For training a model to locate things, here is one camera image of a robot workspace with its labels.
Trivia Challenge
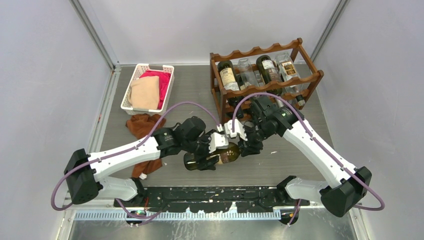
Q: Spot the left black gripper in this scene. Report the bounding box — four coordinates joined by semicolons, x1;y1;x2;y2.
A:
182;130;219;170

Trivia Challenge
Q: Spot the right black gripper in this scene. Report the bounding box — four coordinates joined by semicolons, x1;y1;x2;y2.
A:
237;118;276;156

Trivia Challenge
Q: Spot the dark wine bottle back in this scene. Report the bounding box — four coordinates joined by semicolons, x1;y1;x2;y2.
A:
183;142;240;171

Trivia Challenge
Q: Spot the dark wine bottle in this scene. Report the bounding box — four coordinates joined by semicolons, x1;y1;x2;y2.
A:
183;142;240;171
256;55;282;85
217;60;240;91

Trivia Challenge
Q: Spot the brown bottle gold cap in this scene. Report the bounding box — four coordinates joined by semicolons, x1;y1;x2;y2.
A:
226;97;244;119

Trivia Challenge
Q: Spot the brown wooden wine rack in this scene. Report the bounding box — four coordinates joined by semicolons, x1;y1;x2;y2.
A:
209;37;324;123

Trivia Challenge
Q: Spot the tall slim clear bottle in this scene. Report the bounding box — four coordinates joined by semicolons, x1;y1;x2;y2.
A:
237;58;260;89

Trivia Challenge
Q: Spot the clear bottle black cap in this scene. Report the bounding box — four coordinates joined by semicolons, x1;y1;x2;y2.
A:
274;53;306;107

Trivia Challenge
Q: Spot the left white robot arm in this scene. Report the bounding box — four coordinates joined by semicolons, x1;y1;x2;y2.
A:
64;116;228;207

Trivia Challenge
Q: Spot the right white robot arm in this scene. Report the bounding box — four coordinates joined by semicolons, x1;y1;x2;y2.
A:
226;93;372;218

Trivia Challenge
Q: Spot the brown cloth on table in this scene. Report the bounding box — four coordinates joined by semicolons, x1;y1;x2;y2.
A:
125;113;163;178

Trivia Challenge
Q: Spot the white plastic basket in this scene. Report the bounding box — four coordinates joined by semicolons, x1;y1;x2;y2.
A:
120;63;175;116

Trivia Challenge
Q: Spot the beige folded cloth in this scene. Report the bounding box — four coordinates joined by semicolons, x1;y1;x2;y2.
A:
129;76;160;110

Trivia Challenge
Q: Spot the pink red cloth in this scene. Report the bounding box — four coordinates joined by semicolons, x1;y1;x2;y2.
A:
139;70;171;110

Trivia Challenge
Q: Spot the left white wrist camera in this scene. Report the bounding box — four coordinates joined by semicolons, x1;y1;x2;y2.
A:
208;132;229;153

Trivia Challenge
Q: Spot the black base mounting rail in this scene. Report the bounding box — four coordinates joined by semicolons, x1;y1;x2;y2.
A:
122;186;297;213

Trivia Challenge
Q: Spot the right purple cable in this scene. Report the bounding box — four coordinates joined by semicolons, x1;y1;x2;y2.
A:
231;92;386;226

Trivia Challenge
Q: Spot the purple cable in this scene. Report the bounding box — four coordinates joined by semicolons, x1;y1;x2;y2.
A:
231;92;386;226
50;101;223;227

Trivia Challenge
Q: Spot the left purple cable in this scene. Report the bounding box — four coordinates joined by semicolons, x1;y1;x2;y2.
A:
50;101;223;227

